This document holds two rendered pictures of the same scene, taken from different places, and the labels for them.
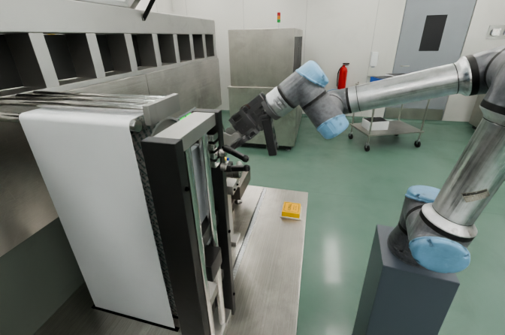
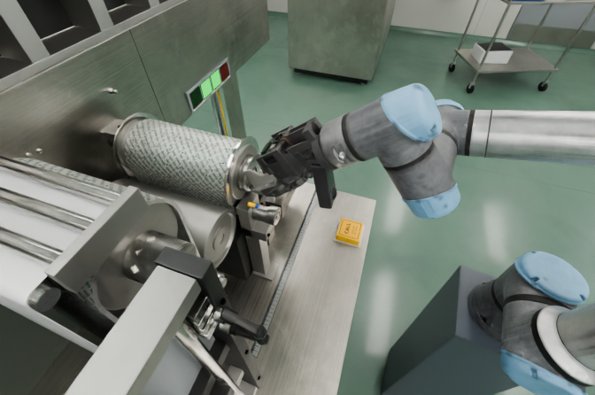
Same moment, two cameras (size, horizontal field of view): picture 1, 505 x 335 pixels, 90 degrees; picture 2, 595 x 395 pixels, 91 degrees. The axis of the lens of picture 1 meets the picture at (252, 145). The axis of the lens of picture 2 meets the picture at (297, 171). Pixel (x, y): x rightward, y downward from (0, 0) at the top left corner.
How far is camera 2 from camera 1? 34 cm
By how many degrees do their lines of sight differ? 22
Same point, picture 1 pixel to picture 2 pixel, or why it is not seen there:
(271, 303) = (306, 377)
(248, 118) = (288, 164)
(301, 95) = (384, 152)
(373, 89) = (524, 135)
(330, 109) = (432, 182)
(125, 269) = not seen: hidden behind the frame
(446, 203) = (582, 340)
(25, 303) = (11, 370)
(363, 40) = not seen: outside the picture
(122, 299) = not seen: hidden behind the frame
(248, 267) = (283, 319)
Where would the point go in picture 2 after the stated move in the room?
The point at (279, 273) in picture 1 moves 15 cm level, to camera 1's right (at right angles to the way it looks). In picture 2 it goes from (321, 331) to (384, 336)
